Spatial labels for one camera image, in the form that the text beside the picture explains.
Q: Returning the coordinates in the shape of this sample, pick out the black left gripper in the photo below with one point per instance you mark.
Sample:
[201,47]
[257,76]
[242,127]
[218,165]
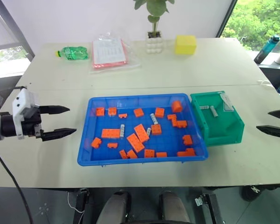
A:
[33,126]

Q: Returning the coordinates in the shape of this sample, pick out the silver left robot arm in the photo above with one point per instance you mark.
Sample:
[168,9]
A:
[6,124]

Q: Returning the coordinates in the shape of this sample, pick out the green plastic bin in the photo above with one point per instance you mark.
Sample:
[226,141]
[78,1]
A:
[223,137]

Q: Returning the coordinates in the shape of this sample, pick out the yellow box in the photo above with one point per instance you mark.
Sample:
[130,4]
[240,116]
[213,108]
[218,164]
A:
[186,45]

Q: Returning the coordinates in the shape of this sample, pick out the small orange square block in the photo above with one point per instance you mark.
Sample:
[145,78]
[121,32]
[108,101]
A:
[112,111]
[156,129]
[132,154]
[159,112]
[187,139]
[100,111]
[96,142]
[149,153]
[123,154]
[138,112]

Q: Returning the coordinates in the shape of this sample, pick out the long orange block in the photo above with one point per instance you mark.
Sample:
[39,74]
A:
[135,142]
[110,133]
[142,133]

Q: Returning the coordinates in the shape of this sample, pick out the clear label card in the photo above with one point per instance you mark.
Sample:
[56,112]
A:
[227,102]

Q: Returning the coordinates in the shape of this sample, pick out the blue plastic tray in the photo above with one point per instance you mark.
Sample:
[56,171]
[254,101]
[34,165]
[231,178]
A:
[102,154]

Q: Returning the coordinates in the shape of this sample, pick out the thin orange block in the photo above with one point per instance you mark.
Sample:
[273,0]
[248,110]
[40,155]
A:
[161,154]
[112,145]
[122,115]

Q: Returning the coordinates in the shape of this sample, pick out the teal water bottle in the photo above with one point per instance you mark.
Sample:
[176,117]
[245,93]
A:
[268,49]

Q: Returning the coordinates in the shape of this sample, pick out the green plastic bottle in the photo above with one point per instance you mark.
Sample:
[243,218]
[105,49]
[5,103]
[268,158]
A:
[74,53]

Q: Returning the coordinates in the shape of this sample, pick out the clear bag with papers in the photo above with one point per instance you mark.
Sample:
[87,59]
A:
[109,52]

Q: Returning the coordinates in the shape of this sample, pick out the black table leg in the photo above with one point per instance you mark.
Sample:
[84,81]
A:
[212,207]
[82,205]

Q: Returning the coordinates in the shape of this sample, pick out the orange L-shaped block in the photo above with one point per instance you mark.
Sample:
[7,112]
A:
[188,152]

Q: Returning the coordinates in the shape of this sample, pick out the rounded orange block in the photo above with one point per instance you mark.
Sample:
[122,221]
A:
[177,106]

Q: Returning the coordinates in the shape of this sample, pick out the dark rounded shape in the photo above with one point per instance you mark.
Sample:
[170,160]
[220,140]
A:
[173,207]
[114,207]

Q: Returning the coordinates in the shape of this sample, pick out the orange stepped block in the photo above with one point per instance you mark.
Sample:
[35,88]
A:
[173,118]

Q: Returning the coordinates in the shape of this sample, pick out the white bubble plant pot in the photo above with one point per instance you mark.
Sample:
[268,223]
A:
[155,45]

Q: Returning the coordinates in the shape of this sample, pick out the green leafy plant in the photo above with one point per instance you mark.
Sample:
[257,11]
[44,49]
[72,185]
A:
[156,9]

